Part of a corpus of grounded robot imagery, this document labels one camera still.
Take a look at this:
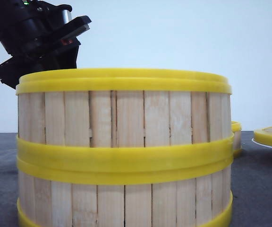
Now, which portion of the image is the front bamboo steamer basket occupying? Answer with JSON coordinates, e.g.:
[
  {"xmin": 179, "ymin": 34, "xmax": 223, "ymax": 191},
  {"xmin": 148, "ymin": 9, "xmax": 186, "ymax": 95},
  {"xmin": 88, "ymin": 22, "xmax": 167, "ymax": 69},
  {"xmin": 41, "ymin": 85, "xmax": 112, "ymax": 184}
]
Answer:
[{"xmin": 17, "ymin": 155, "xmax": 233, "ymax": 227}]

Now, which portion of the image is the white plate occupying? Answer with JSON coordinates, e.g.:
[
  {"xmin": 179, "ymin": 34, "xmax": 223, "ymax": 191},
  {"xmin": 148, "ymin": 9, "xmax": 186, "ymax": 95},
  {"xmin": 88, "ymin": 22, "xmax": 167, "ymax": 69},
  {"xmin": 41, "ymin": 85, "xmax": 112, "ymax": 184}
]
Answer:
[{"xmin": 251, "ymin": 138, "xmax": 272, "ymax": 149}]

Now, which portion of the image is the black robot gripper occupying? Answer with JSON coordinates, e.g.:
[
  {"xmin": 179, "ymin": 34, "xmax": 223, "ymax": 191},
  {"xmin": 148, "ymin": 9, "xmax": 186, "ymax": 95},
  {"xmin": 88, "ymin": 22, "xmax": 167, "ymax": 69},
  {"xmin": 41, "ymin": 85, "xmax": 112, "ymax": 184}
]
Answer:
[{"xmin": 0, "ymin": 0, "xmax": 92, "ymax": 88}]

